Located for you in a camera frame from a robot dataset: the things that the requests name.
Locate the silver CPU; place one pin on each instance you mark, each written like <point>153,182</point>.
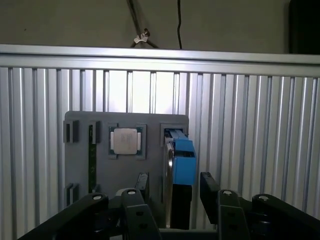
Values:
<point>126,141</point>

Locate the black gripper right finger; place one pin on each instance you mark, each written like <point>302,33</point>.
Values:
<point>230,215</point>

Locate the grey parts rack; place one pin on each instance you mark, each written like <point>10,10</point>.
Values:
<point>120,172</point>

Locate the hard disk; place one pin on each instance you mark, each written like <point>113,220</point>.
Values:
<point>185,162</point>

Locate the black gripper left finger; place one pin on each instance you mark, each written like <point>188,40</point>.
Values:
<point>140,215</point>

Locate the green RAM stick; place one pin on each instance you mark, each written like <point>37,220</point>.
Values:
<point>92,160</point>

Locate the black round floor object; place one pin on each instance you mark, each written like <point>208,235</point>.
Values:
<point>305,25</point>

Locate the grey rods with white clip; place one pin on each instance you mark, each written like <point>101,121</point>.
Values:
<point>140,38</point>

